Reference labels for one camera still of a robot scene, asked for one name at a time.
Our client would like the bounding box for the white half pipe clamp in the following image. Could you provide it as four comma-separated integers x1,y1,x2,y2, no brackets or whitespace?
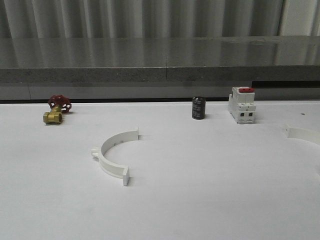
91,127,139,186
284,125,320,145

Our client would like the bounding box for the black cylindrical capacitor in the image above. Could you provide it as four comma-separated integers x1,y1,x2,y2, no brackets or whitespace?
191,96,206,120

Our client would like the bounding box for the brass valve red handwheel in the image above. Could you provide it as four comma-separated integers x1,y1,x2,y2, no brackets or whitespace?
43,94,72,124

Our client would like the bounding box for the grey stone countertop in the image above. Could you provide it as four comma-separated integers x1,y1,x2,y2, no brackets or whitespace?
0,36,320,87

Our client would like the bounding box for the grey pleated curtain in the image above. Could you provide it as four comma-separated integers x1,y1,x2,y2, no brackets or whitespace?
0,0,284,38

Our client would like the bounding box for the white circuit breaker red switch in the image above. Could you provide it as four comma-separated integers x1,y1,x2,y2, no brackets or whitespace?
228,86,256,124

